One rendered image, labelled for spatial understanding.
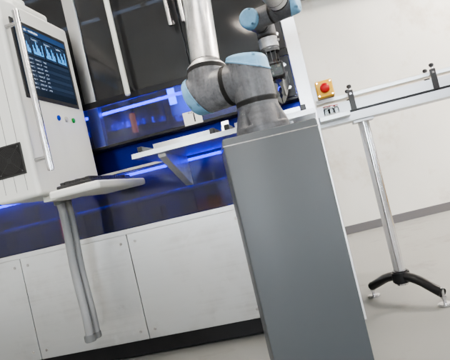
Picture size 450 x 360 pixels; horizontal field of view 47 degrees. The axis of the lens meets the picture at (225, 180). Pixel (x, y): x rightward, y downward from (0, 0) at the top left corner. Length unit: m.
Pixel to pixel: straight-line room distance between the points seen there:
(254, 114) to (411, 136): 4.13
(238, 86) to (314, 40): 3.98
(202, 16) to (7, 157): 0.90
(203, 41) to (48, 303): 1.57
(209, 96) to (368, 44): 4.12
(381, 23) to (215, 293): 3.86
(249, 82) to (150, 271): 1.25
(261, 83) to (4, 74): 1.02
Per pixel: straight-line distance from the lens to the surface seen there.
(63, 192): 1.92
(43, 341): 2.72
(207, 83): 1.48
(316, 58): 5.34
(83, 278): 2.34
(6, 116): 2.05
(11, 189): 2.03
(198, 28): 1.58
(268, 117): 1.39
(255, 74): 1.43
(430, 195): 5.49
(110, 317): 2.54
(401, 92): 2.42
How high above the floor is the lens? 0.65
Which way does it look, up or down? 2 degrees up
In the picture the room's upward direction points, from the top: 13 degrees counter-clockwise
